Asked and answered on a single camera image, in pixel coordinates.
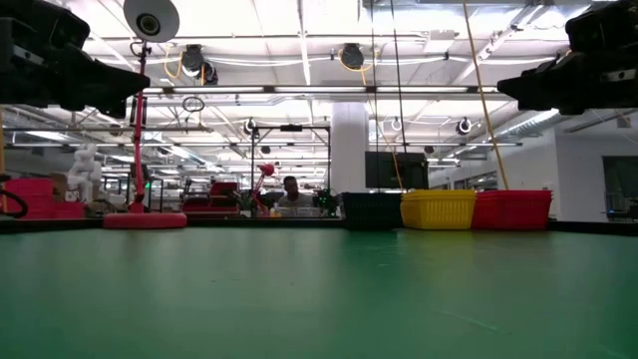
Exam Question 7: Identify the green table mat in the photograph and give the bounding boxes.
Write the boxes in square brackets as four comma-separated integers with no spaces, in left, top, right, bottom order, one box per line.
[0,226,638,359]

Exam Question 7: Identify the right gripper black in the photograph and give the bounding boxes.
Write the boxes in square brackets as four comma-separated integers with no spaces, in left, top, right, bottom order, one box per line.
[496,0,638,117]

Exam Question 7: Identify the black station frame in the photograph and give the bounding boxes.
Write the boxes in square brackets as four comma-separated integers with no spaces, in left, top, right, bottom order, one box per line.
[250,124,333,220]

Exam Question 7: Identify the white robot figure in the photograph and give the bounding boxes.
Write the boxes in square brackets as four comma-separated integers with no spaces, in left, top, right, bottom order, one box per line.
[67,143,105,203]

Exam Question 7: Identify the white square pillar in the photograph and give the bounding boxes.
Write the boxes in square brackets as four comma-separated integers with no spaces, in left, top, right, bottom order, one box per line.
[331,102,370,200]

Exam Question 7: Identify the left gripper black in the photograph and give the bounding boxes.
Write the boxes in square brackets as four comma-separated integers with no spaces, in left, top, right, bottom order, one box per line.
[0,0,152,120]

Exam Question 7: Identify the red storage bins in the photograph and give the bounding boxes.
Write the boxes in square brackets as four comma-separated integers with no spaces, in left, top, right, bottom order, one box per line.
[4,178,87,221]
[180,180,241,216]

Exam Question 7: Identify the red plastic basket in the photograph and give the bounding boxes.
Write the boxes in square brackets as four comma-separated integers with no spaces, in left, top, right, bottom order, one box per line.
[471,188,553,195]
[472,194,552,231]
[471,191,553,199]

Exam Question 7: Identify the background red desk lamp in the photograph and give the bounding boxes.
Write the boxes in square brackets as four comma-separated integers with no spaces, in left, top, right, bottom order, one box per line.
[250,163,276,216]

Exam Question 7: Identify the black hanging cable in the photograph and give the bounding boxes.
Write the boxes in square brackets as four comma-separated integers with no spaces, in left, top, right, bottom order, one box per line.
[389,0,408,193]

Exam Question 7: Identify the person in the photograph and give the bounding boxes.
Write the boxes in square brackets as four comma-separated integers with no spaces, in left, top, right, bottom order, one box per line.
[276,175,315,218]

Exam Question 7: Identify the yellow hanging cable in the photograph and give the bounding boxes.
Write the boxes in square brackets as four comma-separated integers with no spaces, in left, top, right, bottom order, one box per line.
[462,0,510,191]

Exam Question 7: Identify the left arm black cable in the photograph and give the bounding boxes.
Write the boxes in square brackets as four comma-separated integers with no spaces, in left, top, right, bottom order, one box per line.
[0,174,30,220]

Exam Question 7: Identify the black aluminium table frame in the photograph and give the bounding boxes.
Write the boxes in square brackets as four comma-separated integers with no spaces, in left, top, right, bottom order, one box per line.
[0,216,638,236]

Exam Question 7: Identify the black monitor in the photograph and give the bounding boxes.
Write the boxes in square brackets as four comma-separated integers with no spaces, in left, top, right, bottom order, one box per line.
[364,151,430,191]

